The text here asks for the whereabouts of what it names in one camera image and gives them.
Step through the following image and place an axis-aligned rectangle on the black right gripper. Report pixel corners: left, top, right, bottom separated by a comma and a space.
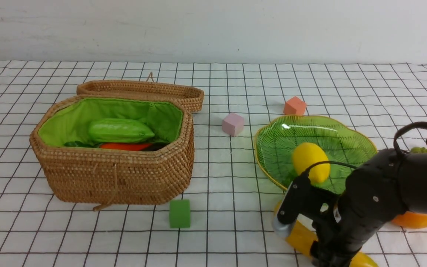
300, 202, 362, 267

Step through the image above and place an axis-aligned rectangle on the yellow banana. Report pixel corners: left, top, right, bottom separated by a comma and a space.
285, 222, 378, 267

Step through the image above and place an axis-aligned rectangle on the orange mango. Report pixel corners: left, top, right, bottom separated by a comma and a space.
391, 212, 427, 229

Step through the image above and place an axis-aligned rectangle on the yellow lemon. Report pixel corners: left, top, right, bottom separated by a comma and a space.
292, 142, 331, 184

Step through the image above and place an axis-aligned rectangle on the purple mangosteen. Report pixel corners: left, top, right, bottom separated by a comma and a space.
410, 146, 427, 153

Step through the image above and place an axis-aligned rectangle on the orange carrot with green leaves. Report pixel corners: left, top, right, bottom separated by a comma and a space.
64, 141, 159, 151

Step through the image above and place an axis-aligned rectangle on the dark purple eggplant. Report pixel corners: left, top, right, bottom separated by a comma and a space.
141, 143, 169, 152

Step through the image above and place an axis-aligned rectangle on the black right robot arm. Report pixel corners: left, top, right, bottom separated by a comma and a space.
294, 149, 427, 267

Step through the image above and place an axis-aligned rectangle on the white checkered tablecloth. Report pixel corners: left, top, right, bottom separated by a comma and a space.
0, 60, 427, 267

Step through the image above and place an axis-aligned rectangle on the green glass leaf plate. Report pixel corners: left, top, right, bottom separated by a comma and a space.
254, 115, 377, 193

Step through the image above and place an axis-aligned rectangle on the orange foam cube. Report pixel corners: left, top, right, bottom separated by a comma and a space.
283, 96, 307, 116

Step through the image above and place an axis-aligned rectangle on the pink foam cube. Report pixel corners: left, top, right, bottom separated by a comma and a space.
222, 113, 245, 136

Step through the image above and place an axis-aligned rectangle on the green foam cube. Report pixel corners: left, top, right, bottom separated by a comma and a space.
169, 199, 191, 228

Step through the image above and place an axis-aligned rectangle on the woven wicker basket lid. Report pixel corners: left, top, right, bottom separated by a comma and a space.
76, 73, 204, 113

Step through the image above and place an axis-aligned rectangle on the woven wicker basket green lining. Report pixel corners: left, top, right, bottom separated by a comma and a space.
29, 95, 195, 211

